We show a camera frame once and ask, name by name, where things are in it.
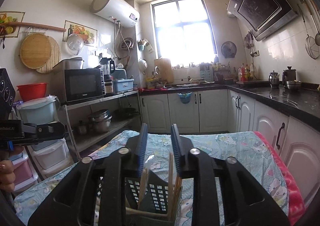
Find bamboo chopstick pair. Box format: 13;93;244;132
171;175;182;218
168;152;173;221
138;168;149;208

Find dark green utensil basket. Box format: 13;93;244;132
84;160;181;225

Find black kitchen countertop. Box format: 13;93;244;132
138;84;319;131

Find bright kitchen window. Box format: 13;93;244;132
152;0;217;68

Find person's left hand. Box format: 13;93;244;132
0;146;24;193

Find plastic drawer tower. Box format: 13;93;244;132
10;95;73;193

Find red plastic basin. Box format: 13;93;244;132
17;82;47;102

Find pink blanket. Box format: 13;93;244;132
254;131;305;225

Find hello kitty tablecloth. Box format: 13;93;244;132
28;125;289;225

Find black microwave oven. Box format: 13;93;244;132
50;68;104;104

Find metal storage shelf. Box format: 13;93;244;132
58;91;142;162

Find round bamboo tray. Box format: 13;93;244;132
20;33;52;69

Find stainless steel pot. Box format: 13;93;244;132
87;109;112;133

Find white lower cabinets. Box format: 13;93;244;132
139;89;319;204

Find black frying pan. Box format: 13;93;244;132
114;107;140;119

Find black blender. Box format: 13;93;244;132
99;58;115;94

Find blue plastic box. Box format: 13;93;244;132
113;79;134;93

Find blue hanging basket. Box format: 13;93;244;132
177;92;193;104

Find small steel teapot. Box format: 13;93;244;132
268;71;280;88

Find red sauce bottles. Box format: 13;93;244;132
238;63;250;82

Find steel kettle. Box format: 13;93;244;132
282;66;296;88

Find wooden cutting board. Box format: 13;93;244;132
154;58;174;84

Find white water heater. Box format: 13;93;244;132
89;0;140;28

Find black range hood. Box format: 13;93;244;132
227;0;298;41

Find fruit wall picture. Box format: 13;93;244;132
62;20;98;47

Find small wall fan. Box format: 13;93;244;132
221;41;237;59

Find wire mesh skimmer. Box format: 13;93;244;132
297;5;319;60

